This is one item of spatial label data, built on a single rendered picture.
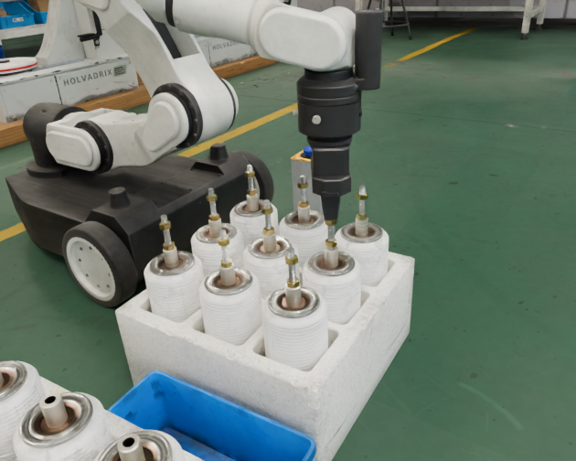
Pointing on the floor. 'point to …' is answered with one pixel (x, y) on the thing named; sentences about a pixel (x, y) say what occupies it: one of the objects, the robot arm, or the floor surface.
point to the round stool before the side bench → (398, 21)
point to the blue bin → (209, 423)
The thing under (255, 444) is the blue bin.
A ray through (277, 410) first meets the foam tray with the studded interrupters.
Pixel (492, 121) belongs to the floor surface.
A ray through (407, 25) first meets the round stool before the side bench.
